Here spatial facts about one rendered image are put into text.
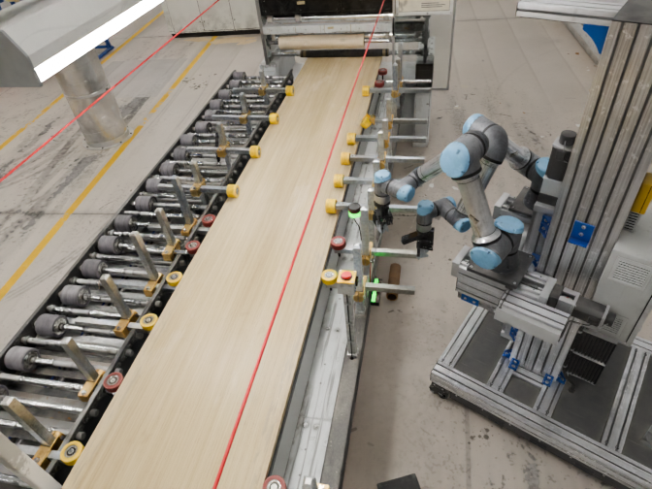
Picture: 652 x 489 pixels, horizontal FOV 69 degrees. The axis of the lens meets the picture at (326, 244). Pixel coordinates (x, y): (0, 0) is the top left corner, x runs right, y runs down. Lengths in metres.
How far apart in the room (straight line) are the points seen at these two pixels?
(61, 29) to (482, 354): 2.56
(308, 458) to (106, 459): 0.76
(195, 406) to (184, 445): 0.16
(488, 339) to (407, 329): 0.55
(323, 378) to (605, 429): 1.41
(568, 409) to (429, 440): 0.73
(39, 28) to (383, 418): 2.50
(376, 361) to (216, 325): 1.23
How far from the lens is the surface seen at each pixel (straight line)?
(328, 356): 2.35
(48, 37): 0.85
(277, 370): 2.01
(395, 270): 3.48
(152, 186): 3.40
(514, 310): 2.16
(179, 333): 2.25
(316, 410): 2.21
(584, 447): 2.74
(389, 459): 2.78
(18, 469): 1.96
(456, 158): 1.79
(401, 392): 2.96
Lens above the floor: 2.55
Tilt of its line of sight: 42 degrees down
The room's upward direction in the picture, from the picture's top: 7 degrees counter-clockwise
